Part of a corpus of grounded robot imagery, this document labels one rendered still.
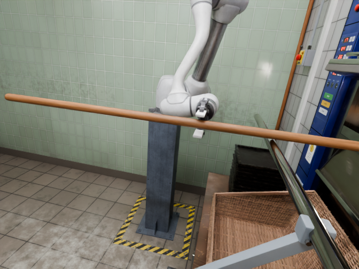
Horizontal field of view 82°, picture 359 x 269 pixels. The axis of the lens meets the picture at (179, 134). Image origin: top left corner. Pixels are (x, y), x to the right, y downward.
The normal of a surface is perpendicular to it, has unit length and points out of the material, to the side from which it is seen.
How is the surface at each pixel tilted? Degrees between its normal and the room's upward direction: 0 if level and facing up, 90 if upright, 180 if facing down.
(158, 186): 90
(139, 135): 90
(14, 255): 0
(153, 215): 90
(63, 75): 90
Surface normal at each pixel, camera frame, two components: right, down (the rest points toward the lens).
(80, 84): -0.21, 0.33
